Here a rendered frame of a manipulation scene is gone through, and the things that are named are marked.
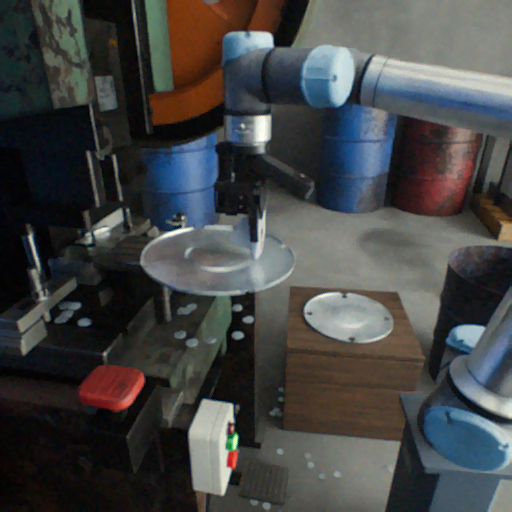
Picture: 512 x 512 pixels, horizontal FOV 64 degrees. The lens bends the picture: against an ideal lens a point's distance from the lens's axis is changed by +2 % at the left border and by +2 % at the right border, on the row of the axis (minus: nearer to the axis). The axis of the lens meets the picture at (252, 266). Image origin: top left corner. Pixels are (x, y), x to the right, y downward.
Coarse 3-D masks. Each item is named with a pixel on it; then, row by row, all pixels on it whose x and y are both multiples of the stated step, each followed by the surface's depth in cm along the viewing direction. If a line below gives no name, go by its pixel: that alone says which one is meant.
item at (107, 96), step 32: (96, 32) 64; (96, 64) 65; (128, 128) 76; (32, 160) 68; (64, 160) 66; (96, 160) 67; (128, 160) 72; (32, 192) 70; (64, 192) 69; (96, 192) 68; (128, 192) 73
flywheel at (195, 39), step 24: (168, 0) 92; (192, 0) 91; (240, 0) 89; (264, 0) 85; (288, 0) 85; (168, 24) 94; (192, 24) 93; (216, 24) 92; (240, 24) 91; (264, 24) 87; (192, 48) 96; (216, 48) 94; (192, 72) 98; (216, 72) 93; (168, 96) 99; (192, 96) 97; (216, 96) 96; (168, 120) 101
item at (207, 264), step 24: (168, 240) 82; (192, 240) 83; (216, 240) 83; (264, 240) 84; (144, 264) 73; (168, 264) 73; (192, 264) 73; (216, 264) 72; (240, 264) 73; (264, 264) 75; (288, 264) 75; (192, 288) 66; (216, 288) 66; (264, 288) 67
